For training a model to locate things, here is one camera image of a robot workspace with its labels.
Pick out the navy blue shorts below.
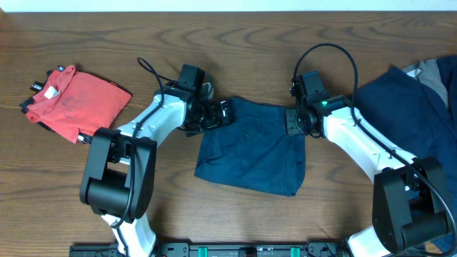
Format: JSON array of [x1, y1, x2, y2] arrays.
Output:
[[194, 97, 306, 197]]

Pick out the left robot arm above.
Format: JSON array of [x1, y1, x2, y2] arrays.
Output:
[[69, 64, 233, 256]]

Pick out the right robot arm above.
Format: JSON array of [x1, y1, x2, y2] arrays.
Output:
[[286, 71, 456, 256]]

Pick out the navy blue garment pile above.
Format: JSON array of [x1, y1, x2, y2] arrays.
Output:
[[351, 55, 457, 255]]

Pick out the folded red shirt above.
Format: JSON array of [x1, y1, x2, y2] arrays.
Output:
[[24, 65, 131, 143]]

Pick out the grey garment with label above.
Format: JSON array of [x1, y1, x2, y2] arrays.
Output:
[[401, 59, 449, 109]]

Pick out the folded black garment under red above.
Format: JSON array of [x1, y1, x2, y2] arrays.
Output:
[[20, 65, 99, 144]]

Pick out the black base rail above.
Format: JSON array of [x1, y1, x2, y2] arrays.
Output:
[[69, 240, 356, 257]]

